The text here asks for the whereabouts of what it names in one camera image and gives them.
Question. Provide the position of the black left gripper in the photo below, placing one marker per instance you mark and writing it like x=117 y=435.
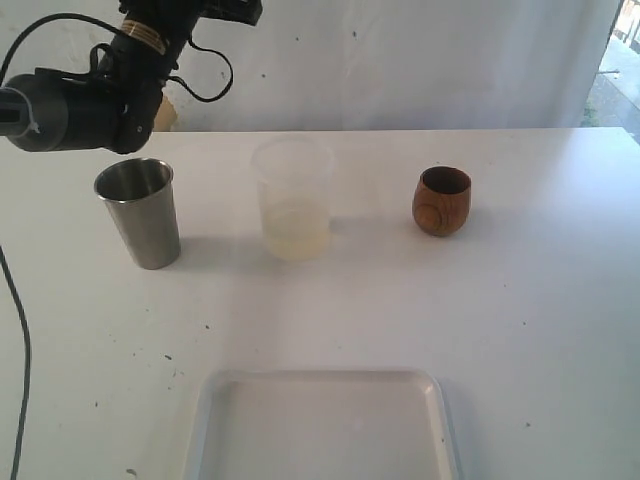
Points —
x=243 y=12

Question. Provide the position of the stainless steel cup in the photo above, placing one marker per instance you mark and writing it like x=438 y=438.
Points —
x=139 y=197

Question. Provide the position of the brown wooden cup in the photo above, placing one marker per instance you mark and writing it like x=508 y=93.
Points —
x=442 y=200

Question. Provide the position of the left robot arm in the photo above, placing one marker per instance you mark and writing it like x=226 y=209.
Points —
x=114 y=104

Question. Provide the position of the translucent plastic container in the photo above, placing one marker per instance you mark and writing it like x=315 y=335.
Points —
x=293 y=174

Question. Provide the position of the white plastic tray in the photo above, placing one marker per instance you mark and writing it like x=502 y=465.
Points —
x=321 y=424

